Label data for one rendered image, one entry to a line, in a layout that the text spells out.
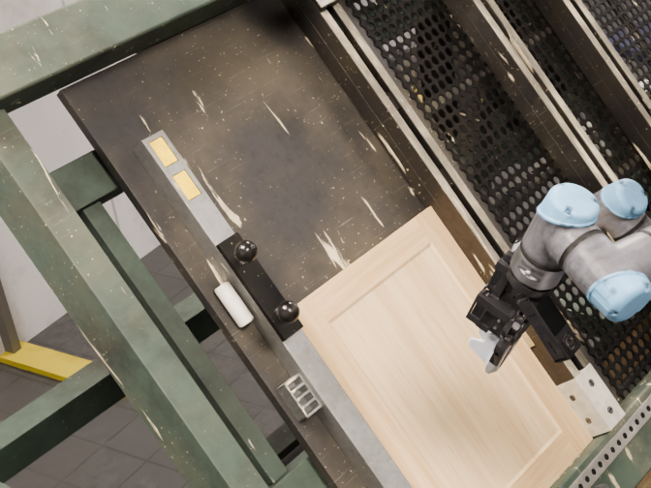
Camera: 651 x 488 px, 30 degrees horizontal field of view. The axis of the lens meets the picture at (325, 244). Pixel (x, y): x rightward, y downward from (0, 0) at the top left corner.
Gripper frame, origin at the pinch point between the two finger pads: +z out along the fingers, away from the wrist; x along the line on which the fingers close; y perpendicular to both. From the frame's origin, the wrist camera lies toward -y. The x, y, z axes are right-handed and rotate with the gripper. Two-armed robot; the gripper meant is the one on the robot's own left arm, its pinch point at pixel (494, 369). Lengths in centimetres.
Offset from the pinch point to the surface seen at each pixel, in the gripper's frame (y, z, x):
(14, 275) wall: 194, 223, -116
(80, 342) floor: 161, 238, -122
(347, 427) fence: 16.4, 28.5, 3.5
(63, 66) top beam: 83, -8, 10
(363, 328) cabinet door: 26.2, 25.2, -14.5
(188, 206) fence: 59, 9, 2
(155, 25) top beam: 82, -9, -11
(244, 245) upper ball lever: 43.9, 3.4, 6.9
